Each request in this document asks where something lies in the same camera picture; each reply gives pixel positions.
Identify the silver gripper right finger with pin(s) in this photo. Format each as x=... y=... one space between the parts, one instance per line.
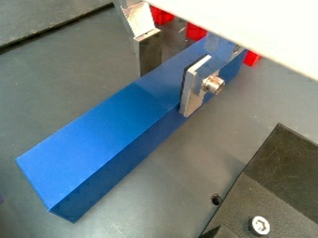
x=201 y=76

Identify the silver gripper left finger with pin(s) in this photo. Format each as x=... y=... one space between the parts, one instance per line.
x=144 y=35

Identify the blue rectangular bar block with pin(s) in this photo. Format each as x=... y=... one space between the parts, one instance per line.
x=76 y=165

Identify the red bridge-shaped block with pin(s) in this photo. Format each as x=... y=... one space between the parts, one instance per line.
x=195 y=33

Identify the black angle bracket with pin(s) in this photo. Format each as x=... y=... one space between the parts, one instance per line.
x=272 y=200

